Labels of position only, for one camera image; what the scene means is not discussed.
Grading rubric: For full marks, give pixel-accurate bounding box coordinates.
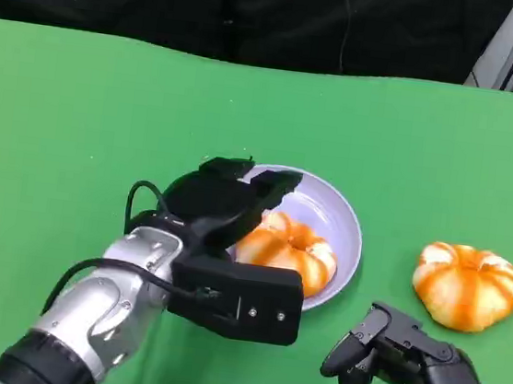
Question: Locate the lilac plate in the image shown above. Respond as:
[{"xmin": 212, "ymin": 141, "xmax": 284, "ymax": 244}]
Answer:
[{"xmin": 220, "ymin": 159, "xmax": 371, "ymax": 318}]

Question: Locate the orange white toy bread roll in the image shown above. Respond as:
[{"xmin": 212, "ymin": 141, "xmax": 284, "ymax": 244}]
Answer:
[
  {"xmin": 406, "ymin": 238, "xmax": 513, "ymax": 339},
  {"xmin": 229, "ymin": 206, "xmax": 344, "ymax": 302}
]

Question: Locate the black camera cable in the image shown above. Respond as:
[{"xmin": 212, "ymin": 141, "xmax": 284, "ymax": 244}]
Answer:
[{"xmin": 40, "ymin": 250, "xmax": 226, "ymax": 337}]

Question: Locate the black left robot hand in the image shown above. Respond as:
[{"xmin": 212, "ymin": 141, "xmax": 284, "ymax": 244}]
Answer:
[{"xmin": 149, "ymin": 145, "xmax": 306, "ymax": 272}]

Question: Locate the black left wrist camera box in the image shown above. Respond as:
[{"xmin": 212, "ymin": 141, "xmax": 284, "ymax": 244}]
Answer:
[{"xmin": 163, "ymin": 253, "xmax": 309, "ymax": 349}]

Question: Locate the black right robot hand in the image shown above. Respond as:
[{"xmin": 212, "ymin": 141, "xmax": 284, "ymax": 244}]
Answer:
[{"xmin": 318, "ymin": 295, "xmax": 513, "ymax": 384}]

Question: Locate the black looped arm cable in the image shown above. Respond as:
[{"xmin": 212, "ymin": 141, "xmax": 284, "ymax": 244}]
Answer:
[{"xmin": 122, "ymin": 179, "xmax": 171, "ymax": 239}]

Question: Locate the green table cloth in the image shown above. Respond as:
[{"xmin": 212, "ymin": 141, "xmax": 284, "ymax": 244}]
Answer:
[{"xmin": 0, "ymin": 17, "xmax": 513, "ymax": 384}]

